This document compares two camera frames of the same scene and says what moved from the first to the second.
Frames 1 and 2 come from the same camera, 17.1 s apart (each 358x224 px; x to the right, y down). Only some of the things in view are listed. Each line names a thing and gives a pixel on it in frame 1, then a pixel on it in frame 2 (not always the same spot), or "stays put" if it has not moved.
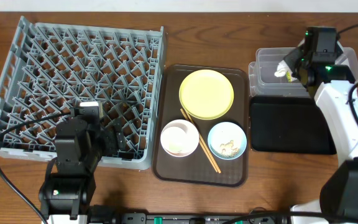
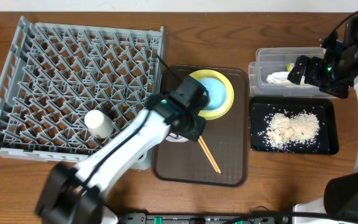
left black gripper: [113, 140] to [199, 124]
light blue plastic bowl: [227, 140] to [217, 92]
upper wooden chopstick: [202, 141] stays put
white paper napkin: [281, 70] to [278, 77]
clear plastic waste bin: [264, 83] stays put
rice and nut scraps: [228, 149] to [286, 130]
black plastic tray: [289, 125] stays put
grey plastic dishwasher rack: [50, 68] stays put
